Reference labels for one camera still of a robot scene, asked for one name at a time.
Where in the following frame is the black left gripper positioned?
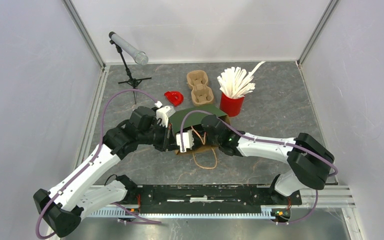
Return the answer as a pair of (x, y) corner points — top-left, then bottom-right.
(138, 121), (181, 152)

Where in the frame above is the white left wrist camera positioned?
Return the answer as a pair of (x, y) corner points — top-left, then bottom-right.
(154, 101), (176, 128)

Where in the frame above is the brown cardboard cup carrier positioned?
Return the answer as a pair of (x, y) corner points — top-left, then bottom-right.
(186, 70), (215, 107)

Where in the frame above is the brown paper bag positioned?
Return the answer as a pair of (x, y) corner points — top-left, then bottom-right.
(172, 112), (219, 170)

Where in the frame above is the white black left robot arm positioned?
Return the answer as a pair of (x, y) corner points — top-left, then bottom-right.
(33, 105), (176, 238)

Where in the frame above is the grey microphone on stand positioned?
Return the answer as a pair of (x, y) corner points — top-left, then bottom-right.
(108, 31), (152, 89)

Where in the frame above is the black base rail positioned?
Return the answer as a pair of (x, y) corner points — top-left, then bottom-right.
(119, 184), (302, 214)

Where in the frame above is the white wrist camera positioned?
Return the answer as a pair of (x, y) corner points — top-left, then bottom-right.
(175, 129), (194, 153)
(154, 101), (176, 128)

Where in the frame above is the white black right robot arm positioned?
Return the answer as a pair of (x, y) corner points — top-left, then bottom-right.
(201, 115), (337, 204)

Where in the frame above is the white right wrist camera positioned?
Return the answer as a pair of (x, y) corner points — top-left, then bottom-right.
(175, 129), (194, 153)

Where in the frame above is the red cylindrical straw holder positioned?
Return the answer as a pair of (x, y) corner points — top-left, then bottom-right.
(219, 93), (245, 117)

